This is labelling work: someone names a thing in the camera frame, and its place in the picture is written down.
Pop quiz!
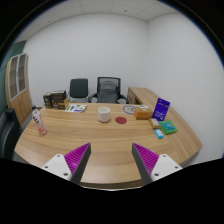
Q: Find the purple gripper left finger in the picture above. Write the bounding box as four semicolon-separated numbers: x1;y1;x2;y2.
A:
42;143;91;184

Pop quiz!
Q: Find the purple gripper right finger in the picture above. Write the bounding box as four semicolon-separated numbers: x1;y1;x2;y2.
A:
132;143;182;185

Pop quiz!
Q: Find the clear bottle with pink drink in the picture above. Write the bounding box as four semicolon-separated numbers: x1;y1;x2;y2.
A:
32;106;47;135

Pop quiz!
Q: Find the small blue box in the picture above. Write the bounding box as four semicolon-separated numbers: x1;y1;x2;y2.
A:
154;129;164;139

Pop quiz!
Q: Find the yellow snack packet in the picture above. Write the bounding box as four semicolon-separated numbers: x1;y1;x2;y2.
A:
149;118;160;129

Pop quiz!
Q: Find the green flat box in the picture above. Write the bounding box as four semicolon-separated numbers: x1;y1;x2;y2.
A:
159;120;177;135

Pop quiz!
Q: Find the orange cardboard box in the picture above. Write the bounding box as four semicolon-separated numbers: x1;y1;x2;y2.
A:
134;108;153;120

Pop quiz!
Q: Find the purple upright box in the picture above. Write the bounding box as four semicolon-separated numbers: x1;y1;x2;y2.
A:
152;98;170;121

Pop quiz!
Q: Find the red round coaster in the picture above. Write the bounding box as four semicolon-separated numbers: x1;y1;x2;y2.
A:
115;117;127;124

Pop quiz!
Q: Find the white green leaflet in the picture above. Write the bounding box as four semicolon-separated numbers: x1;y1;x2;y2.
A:
65;104;87;112

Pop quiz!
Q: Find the white ceramic cup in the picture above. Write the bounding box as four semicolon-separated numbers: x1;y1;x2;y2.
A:
98;106;110;123

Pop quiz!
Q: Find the dark brown box stack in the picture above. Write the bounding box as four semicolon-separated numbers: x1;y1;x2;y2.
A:
43;90;69;110

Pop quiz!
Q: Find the black leather chair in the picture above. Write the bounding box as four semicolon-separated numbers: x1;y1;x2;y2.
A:
0;108;21;160

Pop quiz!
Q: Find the wooden side desk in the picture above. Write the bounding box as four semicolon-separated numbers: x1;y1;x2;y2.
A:
127;87;159;109

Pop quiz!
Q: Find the black office chair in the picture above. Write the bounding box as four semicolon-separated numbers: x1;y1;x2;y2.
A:
68;78;89;102

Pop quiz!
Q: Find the grey mesh office chair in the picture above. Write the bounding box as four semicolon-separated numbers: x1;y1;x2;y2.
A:
88;77;129;103

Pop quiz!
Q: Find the wooden glass-door cabinet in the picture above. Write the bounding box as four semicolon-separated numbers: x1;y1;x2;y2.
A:
5;54;31;124

